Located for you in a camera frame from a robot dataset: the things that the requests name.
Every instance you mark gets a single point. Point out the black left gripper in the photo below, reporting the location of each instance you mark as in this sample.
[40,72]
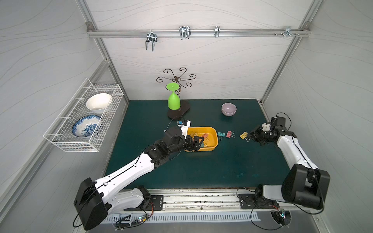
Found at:
[189,141]

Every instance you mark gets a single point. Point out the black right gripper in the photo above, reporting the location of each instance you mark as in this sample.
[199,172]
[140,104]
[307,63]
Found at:
[261,135]

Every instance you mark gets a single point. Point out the yellow binder clip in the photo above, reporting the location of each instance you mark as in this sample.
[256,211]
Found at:
[245,136]

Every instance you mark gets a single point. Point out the yellow plastic storage box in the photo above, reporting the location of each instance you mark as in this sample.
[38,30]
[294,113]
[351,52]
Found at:
[210,138]

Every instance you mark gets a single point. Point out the teal binder clip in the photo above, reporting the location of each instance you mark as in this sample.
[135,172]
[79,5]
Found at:
[220,135]

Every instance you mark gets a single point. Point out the pink binder clip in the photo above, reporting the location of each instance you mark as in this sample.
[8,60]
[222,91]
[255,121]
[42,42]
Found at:
[230,134]

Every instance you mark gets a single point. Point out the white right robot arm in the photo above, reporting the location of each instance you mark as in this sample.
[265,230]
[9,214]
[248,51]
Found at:
[305,184]

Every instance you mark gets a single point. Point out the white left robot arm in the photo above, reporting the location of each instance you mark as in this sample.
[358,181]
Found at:
[95,200]

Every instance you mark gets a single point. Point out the dark metal cup stand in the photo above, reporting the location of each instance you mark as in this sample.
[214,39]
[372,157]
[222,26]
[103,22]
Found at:
[183,83]

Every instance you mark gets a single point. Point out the green plastic goblet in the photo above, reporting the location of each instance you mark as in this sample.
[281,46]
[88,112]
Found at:
[174,99]

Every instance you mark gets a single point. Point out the lilac ceramic bowl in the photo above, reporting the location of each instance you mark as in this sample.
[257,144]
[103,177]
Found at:
[228,109]

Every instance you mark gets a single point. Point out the white ceramic bowl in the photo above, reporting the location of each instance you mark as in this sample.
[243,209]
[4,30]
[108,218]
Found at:
[98,103]

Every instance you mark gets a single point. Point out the blue patterned ceramic plate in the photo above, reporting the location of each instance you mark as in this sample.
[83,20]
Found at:
[86,126]

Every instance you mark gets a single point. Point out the metal loop hook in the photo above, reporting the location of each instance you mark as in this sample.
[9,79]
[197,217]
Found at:
[185,32]

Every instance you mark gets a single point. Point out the metal double hook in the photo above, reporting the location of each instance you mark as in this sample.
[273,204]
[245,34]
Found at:
[151,39]

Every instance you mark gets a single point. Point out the small metal hook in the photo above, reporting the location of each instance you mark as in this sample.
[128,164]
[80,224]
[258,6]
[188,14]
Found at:
[217,32]

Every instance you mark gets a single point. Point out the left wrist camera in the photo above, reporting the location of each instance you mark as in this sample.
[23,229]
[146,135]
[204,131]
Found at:
[184,126]

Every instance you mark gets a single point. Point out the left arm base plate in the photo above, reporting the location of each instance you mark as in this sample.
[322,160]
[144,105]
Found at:
[154,202]

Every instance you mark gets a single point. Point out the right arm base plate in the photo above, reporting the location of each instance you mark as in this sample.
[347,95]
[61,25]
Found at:
[250,201]

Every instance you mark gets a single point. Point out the metal bracket hook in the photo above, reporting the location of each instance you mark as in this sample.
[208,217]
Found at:
[287,33]

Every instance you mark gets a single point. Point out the white wire wall basket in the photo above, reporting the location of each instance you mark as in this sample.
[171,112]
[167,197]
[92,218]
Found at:
[60,132]

